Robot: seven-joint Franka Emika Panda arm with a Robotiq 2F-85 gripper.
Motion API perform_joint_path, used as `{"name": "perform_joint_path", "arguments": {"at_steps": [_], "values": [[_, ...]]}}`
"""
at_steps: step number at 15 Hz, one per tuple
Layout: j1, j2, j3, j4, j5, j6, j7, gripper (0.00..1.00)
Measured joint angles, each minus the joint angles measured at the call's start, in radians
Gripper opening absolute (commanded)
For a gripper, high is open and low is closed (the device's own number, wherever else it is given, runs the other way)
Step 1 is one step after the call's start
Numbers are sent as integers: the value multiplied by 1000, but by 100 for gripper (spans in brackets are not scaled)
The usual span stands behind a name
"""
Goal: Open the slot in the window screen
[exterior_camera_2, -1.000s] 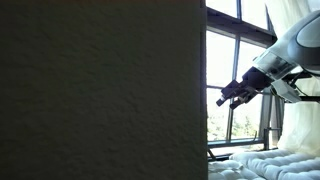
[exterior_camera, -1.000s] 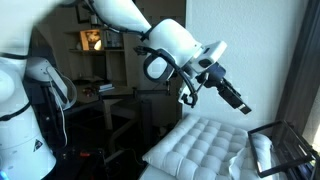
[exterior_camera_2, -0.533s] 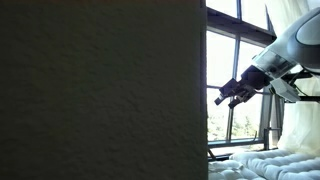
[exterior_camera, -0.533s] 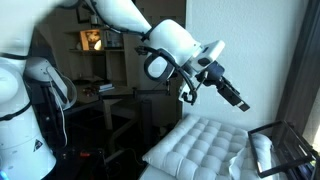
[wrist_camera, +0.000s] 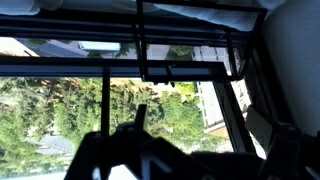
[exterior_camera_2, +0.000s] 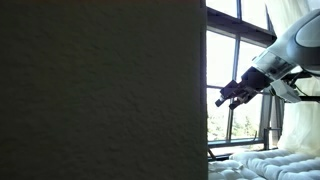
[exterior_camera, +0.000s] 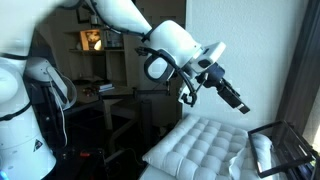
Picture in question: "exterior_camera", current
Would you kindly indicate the stack of books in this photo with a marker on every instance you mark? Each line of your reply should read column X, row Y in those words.
column 105, row 87

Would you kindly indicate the lit framed photo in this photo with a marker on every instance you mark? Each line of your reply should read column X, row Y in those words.
column 90, row 40

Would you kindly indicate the black electronics box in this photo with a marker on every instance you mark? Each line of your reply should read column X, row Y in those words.
column 80, row 166

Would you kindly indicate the wooden desk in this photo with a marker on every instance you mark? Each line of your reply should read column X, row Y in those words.
column 118, row 90

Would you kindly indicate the white tufted seat cushion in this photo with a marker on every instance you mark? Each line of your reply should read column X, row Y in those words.
column 196, row 146

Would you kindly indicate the row of shelf books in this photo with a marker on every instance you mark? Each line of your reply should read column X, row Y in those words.
column 113, row 41

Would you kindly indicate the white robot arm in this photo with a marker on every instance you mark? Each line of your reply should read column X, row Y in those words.
column 20, row 143

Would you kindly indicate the dark window frame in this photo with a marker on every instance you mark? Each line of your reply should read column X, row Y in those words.
column 300, row 66

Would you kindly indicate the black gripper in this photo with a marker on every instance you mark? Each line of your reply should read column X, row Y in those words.
column 215, row 75

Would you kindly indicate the black camera stand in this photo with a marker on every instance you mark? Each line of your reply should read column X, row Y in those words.
column 145, row 116

